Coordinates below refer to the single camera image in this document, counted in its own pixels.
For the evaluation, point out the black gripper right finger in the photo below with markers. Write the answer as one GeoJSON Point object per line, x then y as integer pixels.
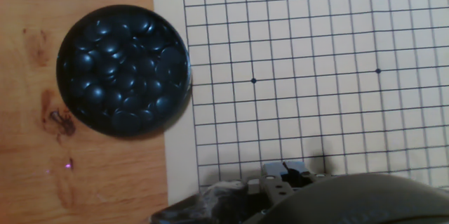
{"type": "Point", "coordinates": [298, 168]}

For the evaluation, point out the black bowl of go stones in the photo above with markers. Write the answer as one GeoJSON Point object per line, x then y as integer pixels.
{"type": "Point", "coordinates": [122, 73]}

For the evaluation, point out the beige go board mat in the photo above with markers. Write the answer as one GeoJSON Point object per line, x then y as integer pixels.
{"type": "Point", "coordinates": [315, 41]}

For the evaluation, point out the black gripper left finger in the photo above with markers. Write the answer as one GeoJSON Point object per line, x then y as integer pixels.
{"type": "Point", "coordinates": [271, 182]}

